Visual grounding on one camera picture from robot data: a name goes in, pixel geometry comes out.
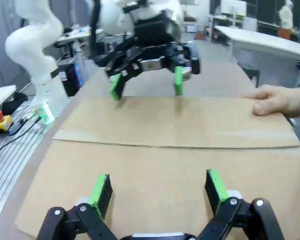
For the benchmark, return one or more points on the person's right hand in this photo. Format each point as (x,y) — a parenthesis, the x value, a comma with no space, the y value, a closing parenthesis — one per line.
(280,101)

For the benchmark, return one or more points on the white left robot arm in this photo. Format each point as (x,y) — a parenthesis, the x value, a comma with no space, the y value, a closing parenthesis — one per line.
(32,37)

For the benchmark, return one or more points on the black computer tower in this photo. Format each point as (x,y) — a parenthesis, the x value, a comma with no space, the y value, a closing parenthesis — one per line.
(68,78)

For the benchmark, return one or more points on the brown cardboard box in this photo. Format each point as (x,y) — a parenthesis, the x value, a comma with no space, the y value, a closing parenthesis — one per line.
(165,155)

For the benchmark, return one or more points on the person in beige hoodie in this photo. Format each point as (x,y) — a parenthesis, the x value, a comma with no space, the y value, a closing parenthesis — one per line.
(286,17)

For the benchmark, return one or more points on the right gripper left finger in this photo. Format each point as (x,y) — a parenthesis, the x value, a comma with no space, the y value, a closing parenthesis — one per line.
(100,200)

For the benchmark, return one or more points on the black stool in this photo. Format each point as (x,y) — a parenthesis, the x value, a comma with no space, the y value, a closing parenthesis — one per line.
(251,72)

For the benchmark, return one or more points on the slotted aluminium base plate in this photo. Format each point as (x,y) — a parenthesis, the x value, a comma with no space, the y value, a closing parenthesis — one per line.
(12,162)

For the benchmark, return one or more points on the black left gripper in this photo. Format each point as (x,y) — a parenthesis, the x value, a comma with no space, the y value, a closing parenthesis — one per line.
(152,50)

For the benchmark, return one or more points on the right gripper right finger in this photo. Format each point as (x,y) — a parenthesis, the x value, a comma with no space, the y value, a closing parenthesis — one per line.
(217,192)

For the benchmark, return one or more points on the long white table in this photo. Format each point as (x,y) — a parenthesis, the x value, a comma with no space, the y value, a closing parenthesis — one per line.
(262,41)

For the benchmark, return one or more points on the yellow emergency stop button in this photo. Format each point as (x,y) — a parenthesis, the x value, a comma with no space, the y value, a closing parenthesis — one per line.
(3,123)

